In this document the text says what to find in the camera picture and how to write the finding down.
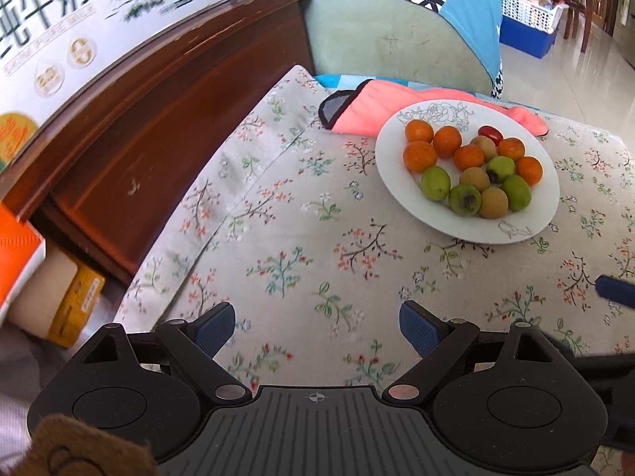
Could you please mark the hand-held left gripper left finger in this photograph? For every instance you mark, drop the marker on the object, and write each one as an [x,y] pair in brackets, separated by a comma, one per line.
[216,329]

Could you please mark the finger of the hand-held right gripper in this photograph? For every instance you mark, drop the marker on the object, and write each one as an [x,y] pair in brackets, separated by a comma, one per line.
[615,287]

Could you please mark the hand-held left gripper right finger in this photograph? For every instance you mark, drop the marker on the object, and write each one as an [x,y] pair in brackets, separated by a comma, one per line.
[419,329]

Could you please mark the white plate with grey print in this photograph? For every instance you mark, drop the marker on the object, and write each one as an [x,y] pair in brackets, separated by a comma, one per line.
[536,208]

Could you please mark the green jujube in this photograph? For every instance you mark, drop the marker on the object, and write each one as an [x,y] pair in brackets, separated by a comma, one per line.
[465,198]
[517,192]
[501,167]
[435,183]

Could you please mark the small orange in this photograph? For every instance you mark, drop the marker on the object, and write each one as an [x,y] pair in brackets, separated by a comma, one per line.
[469,157]
[511,148]
[530,169]
[419,131]
[447,140]

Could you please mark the brown longan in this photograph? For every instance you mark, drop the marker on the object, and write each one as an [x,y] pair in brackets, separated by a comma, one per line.
[475,178]
[483,147]
[494,202]

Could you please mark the speckled orange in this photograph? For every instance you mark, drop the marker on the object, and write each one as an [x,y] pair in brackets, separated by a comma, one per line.
[419,154]

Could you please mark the red cherry tomato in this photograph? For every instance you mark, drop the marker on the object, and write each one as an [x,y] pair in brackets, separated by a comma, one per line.
[491,133]

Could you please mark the yellow box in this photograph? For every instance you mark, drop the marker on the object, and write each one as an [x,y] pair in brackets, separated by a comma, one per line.
[79,302]

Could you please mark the floral printed cloth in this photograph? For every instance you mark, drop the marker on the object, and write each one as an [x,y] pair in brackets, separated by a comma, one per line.
[322,208]

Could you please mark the cream paper roll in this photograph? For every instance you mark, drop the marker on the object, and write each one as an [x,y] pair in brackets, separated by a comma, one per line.
[44,292]

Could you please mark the brown fuzzy cloth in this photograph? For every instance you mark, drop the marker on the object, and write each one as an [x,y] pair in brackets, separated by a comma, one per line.
[74,446]

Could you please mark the grey cloth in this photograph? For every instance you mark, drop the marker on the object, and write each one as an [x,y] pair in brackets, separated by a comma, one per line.
[20,382]

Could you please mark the orange white carton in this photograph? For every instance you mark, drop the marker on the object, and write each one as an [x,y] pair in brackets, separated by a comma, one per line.
[15,253]

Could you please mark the pink oven mitt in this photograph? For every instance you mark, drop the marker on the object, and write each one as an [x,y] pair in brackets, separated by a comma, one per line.
[377,104]

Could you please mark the brown wooden cabinet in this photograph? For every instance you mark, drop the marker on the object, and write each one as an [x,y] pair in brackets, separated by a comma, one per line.
[149,109]

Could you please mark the black white checked cloth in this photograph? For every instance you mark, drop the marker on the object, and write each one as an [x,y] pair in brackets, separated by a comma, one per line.
[497,84]

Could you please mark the blue plastic bin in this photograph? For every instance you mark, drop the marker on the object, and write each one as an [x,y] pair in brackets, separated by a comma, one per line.
[526,42]

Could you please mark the light blue striped cloth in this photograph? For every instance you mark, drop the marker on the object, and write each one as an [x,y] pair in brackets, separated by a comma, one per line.
[337,80]

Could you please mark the white plastic basket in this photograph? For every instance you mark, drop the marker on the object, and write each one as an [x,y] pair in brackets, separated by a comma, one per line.
[526,10]

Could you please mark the pale green cushion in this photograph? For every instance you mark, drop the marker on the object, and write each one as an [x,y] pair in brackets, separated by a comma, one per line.
[372,34]

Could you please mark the white printed carton box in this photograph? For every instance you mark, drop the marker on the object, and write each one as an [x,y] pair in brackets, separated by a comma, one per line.
[99,20]

